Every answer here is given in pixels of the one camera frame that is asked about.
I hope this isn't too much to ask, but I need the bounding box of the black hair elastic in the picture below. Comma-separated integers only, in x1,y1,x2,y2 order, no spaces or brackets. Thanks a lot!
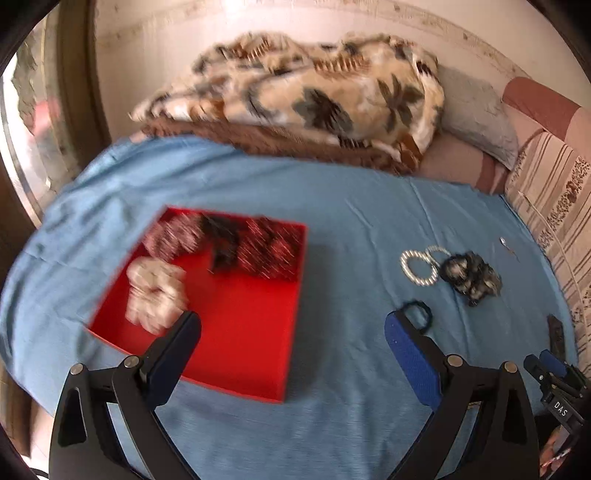
398,299,434,335

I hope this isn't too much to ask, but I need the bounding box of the white patterned scrunchie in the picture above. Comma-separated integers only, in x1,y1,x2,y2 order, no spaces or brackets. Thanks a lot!
125,256,187,335

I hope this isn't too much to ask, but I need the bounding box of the grey brown sheer scrunchie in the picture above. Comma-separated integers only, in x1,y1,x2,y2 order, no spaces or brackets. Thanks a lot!
439,251,503,307

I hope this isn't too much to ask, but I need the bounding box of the large pearl bracelet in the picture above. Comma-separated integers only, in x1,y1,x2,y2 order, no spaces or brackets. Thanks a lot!
399,248,440,288

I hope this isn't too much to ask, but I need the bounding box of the small pearl bracelet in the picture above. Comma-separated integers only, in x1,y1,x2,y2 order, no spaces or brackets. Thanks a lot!
424,244,455,269

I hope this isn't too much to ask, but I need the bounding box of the red tray box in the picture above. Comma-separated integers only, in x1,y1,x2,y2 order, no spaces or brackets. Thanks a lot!
87,206,308,403

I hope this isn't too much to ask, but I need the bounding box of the pink checked scrunchie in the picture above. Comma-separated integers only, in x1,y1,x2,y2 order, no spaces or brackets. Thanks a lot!
142,213,205,262

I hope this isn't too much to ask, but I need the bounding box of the leopard print scrunchie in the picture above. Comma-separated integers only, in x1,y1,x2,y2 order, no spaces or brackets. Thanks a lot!
204,215,239,274

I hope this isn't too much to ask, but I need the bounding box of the red polka dot scrunchie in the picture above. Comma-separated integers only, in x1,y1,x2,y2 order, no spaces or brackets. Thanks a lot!
236,217,304,281

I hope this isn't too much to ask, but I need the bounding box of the dark patterned phone case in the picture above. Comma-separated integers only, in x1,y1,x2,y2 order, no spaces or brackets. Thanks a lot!
547,315,566,362

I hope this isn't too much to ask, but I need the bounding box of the striped floral cushion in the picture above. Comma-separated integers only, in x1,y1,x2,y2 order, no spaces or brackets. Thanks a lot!
505,130,590,375

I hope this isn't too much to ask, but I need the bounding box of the grey pillow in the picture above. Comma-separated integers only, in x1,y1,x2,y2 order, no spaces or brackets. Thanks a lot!
439,65,519,170

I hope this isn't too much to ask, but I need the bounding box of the wooden glass door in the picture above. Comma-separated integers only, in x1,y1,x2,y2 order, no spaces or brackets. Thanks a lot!
0,0,112,232

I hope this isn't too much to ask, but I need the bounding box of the floral leaf blanket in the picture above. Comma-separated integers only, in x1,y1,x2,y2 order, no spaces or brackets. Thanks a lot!
131,32,445,176

